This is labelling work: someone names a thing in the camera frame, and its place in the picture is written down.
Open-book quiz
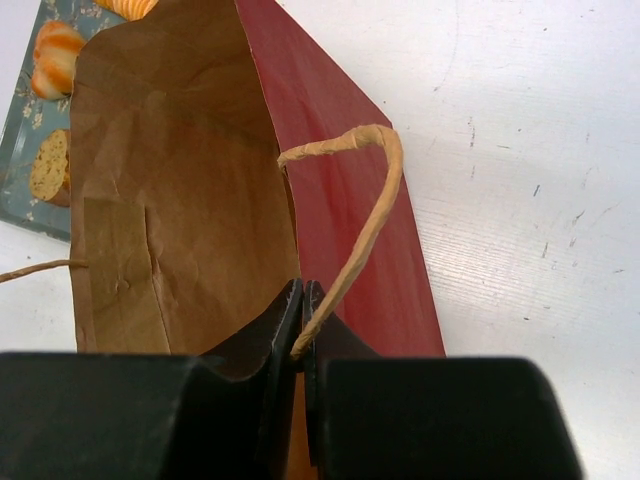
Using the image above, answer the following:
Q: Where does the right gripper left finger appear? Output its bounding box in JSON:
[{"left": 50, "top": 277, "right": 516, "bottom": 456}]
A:
[{"left": 1, "top": 280, "right": 304, "bottom": 479}]

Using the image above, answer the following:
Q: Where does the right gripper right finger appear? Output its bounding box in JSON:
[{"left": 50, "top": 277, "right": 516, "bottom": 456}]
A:
[{"left": 304, "top": 279, "right": 583, "bottom": 479}]

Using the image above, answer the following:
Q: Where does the floral metal tray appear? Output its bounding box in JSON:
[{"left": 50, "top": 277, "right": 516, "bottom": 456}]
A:
[{"left": 1, "top": 0, "right": 124, "bottom": 242}]

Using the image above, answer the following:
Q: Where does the sliced bread piece upper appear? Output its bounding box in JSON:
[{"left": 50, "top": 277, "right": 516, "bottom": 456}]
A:
[{"left": 29, "top": 129, "right": 70, "bottom": 208}]

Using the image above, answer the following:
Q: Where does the red paper bag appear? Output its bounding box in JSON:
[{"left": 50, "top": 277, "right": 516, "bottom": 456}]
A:
[{"left": 0, "top": 0, "right": 447, "bottom": 480}]

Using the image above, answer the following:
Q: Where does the round striped bun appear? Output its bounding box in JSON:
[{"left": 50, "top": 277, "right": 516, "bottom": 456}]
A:
[{"left": 31, "top": 20, "right": 86, "bottom": 101}]

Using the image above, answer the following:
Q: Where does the long orange baguette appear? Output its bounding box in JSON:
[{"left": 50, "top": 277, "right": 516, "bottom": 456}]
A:
[{"left": 94, "top": 0, "right": 158, "bottom": 21}]

